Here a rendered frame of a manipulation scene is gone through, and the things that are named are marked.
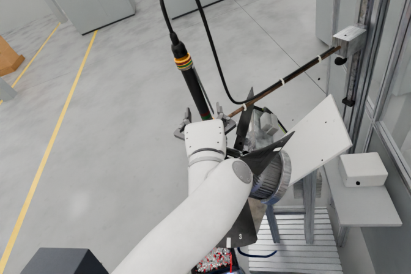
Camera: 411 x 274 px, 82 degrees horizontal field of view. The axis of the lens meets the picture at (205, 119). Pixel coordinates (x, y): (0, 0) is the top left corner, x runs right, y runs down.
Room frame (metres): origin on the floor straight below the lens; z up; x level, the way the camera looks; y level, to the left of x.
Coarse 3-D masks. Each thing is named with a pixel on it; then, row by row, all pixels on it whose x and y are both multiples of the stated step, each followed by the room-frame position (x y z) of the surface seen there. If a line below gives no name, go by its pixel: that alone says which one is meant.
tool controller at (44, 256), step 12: (36, 252) 0.58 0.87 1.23; (48, 252) 0.56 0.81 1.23; (60, 252) 0.54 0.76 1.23; (72, 252) 0.51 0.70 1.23; (84, 252) 0.49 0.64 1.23; (36, 264) 0.52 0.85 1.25; (48, 264) 0.50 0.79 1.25; (60, 264) 0.48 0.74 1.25; (72, 264) 0.46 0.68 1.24; (84, 264) 0.46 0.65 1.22; (96, 264) 0.47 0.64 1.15
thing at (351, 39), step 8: (360, 24) 0.72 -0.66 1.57; (344, 32) 0.72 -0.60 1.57; (352, 32) 0.70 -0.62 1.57; (360, 32) 0.68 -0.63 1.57; (336, 40) 0.71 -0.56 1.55; (344, 40) 0.68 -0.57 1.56; (352, 40) 0.66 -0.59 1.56; (360, 40) 0.67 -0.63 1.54; (344, 48) 0.67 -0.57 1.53; (352, 48) 0.67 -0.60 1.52; (360, 48) 0.68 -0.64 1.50; (344, 56) 0.67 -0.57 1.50
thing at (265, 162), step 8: (288, 136) 0.50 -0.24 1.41; (272, 144) 0.53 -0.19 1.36; (280, 144) 0.48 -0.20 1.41; (256, 152) 0.53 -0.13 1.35; (264, 152) 0.49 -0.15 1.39; (272, 152) 0.46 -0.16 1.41; (248, 160) 0.51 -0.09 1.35; (256, 160) 0.47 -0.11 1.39; (264, 160) 0.45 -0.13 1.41; (256, 168) 0.43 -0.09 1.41; (264, 168) 0.41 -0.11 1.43
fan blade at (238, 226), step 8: (248, 208) 0.42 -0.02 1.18; (240, 216) 0.41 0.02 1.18; (248, 216) 0.40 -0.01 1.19; (240, 224) 0.38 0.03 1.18; (248, 224) 0.37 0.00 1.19; (232, 232) 0.37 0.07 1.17; (248, 232) 0.34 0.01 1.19; (224, 240) 0.36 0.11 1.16; (232, 240) 0.34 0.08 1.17; (240, 240) 0.33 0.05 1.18; (248, 240) 0.32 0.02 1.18; (256, 240) 0.30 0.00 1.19
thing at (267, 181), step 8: (272, 160) 0.58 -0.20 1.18; (280, 160) 0.59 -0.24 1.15; (272, 168) 0.56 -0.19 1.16; (280, 168) 0.55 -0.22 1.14; (256, 176) 0.56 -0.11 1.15; (264, 176) 0.54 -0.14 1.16; (272, 176) 0.53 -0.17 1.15; (280, 176) 0.52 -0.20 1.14; (256, 184) 0.53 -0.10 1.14; (264, 184) 0.52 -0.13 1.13; (272, 184) 0.51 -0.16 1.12; (256, 192) 0.51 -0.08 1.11; (264, 192) 0.50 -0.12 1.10; (272, 192) 0.49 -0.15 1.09
